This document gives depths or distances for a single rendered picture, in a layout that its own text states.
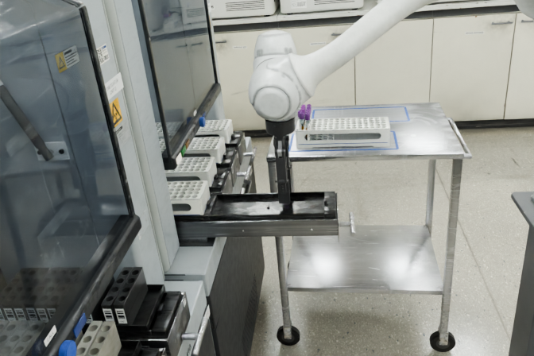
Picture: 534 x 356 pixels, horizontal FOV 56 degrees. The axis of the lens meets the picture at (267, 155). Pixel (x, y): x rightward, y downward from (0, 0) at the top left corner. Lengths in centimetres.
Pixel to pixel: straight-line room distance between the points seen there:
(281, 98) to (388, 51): 261
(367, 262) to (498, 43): 213
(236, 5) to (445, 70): 149
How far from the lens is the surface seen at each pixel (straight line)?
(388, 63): 358
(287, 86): 99
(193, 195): 133
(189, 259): 132
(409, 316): 220
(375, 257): 203
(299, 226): 129
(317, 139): 163
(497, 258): 257
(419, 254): 205
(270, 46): 116
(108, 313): 103
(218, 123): 178
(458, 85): 372
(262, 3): 349
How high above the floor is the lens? 150
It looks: 25 degrees down
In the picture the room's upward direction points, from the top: 6 degrees counter-clockwise
